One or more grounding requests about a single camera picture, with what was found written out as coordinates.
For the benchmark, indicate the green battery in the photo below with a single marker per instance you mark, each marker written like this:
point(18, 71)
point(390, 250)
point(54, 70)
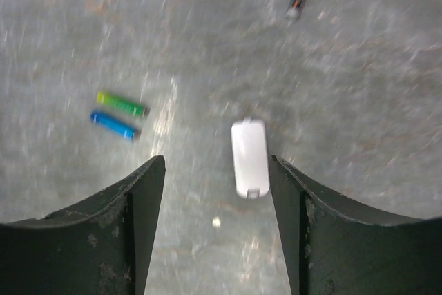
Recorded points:
point(121, 104)

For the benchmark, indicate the white battery compartment cover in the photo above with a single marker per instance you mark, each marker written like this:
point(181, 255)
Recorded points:
point(250, 158)

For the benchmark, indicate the blue battery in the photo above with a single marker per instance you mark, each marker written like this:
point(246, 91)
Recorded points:
point(115, 125)

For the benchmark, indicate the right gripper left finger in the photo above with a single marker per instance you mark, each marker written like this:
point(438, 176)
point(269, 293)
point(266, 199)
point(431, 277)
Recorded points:
point(100, 245)

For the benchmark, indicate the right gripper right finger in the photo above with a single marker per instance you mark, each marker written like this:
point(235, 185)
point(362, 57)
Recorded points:
point(333, 244)

